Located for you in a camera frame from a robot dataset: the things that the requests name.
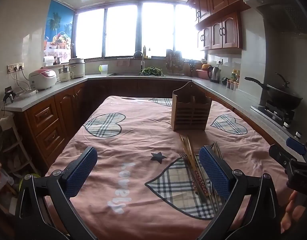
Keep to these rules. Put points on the range hood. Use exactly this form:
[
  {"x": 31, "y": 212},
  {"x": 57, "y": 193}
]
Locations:
[{"x": 286, "y": 7}]

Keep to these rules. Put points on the small white electric pot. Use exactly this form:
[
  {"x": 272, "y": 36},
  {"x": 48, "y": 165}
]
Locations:
[{"x": 66, "y": 74}]

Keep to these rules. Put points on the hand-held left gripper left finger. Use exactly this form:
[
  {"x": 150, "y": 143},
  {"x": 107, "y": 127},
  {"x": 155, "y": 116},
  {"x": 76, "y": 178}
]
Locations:
[{"x": 81, "y": 172}]

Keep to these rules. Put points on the person's right hand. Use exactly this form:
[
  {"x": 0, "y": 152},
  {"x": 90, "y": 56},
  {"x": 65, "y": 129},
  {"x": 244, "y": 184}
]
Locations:
[{"x": 291, "y": 212}]

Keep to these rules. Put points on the grey stone countertop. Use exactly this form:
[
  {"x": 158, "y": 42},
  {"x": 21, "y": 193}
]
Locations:
[{"x": 231, "y": 97}]

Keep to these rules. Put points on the pink and white rice cooker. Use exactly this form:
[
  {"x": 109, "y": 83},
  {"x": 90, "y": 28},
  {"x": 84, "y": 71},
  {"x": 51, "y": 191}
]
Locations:
[{"x": 43, "y": 78}]

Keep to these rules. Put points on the white wall outlet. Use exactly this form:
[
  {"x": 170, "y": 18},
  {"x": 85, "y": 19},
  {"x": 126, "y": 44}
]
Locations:
[{"x": 219, "y": 61}]

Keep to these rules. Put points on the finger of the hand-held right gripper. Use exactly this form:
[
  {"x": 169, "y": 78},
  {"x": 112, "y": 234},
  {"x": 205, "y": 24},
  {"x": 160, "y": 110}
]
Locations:
[
  {"x": 281, "y": 155},
  {"x": 296, "y": 145}
]

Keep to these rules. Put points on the kitchen sink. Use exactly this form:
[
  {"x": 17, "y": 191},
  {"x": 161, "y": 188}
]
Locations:
[{"x": 123, "y": 74}]

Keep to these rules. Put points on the green mug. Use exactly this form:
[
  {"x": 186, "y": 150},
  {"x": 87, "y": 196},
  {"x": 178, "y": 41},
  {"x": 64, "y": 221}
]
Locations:
[{"x": 225, "y": 80}]

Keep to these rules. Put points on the steel electric kettle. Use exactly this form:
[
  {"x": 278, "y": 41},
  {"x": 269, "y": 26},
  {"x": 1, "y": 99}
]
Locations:
[{"x": 214, "y": 75}]

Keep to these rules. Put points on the kitchen window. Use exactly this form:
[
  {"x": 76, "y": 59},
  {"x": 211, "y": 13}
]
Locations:
[{"x": 153, "y": 27}]

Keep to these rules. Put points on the wooden upper cabinets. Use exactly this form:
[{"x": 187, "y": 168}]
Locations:
[{"x": 223, "y": 17}]

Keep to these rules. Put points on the wooden shelf rack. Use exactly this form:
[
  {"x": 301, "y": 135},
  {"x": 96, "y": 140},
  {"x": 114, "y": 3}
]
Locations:
[{"x": 8, "y": 140}]

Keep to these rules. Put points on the wooden utensil holder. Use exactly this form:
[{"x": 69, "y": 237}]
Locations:
[{"x": 191, "y": 110}]

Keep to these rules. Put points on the wooden cabinets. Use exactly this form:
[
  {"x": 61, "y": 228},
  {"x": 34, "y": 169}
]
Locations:
[
  {"x": 223, "y": 17},
  {"x": 46, "y": 120}
]

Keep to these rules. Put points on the metal fork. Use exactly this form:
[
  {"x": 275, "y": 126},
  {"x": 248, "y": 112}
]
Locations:
[{"x": 185, "y": 156}]

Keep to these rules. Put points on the clear pitcher with green lid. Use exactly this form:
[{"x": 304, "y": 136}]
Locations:
[{"x": 103, "y": 70}]

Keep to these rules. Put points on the tropical fruit wall poster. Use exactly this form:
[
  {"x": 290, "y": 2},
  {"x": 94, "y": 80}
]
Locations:
[{"x": 59, "y": 25}]

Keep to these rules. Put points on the metal dish rack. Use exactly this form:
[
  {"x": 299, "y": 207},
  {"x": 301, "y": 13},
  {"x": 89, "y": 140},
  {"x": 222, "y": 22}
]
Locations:
[{"x": 174, "y": 62}]

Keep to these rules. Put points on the black clamp device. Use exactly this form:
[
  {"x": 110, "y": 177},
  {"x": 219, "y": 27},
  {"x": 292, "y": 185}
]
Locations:
[{"x": 9, "y": 93}]

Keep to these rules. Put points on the gas stove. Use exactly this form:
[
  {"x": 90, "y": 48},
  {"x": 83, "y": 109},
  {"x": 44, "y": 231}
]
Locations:
[{"x": 278, "y": 116}]

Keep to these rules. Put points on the large white cooker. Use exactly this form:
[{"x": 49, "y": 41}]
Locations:
[{"x": 77, "y": 68}]

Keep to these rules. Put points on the wooden lower cabinets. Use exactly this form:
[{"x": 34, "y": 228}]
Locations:
[{"x": 46, "y": 120}]

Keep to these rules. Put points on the chrome sink faucet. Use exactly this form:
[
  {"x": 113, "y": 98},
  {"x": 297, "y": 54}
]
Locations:
[{"x": 142, "y": 60}]

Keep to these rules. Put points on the brown wooden chopstick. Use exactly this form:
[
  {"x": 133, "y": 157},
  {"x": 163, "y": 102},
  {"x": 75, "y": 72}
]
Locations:
[
  {"x": 191, "y": 147},
  {"x": 186, "y": 146}
]

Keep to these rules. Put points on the wooden knife block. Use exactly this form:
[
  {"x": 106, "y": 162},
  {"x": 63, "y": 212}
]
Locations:
[{"x": 192, "y": 68}]

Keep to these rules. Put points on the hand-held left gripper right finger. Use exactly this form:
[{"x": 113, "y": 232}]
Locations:
[{"x": 216, "y": 172}]

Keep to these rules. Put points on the cooking oil bottles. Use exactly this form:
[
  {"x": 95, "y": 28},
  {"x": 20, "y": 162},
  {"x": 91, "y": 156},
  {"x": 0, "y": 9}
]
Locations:
[{"x": 235, "y": 76}]

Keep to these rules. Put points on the black wok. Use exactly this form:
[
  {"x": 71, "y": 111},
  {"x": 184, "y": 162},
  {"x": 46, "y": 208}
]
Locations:
[{"x": 283, "y": 96}]

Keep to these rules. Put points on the pink plaid-heart tablecloth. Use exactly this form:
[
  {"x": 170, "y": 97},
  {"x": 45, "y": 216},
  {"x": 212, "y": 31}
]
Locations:
[{"x": 133, "y": 142}]

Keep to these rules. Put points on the paper towel roll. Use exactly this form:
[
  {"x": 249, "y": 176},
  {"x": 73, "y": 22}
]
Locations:
[{"x": 49, "y": 61}]

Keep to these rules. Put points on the pink plastic basin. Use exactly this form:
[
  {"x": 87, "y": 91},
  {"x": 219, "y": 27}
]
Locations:
[{"x": 202, "y": 73}]

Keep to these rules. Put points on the spice jars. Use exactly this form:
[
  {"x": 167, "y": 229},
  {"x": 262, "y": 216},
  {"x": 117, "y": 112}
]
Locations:
[{"x": 231, "y": 85}]

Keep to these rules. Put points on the wall power strip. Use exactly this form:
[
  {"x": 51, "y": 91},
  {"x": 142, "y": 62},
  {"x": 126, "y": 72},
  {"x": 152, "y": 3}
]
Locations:
[{"x": 15, "y": 67}]

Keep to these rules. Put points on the pink dishcloth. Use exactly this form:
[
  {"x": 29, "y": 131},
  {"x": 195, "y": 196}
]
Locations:
[{"x": 124, "y": 62}]

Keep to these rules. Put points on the green leafy vegetables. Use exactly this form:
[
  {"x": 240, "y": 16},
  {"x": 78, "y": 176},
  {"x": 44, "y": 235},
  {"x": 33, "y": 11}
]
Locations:
[{"x": 152, "y": 71}]

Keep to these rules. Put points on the tall bottle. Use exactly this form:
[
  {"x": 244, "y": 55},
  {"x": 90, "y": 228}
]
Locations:
[{"x": 144, "y": 52}]

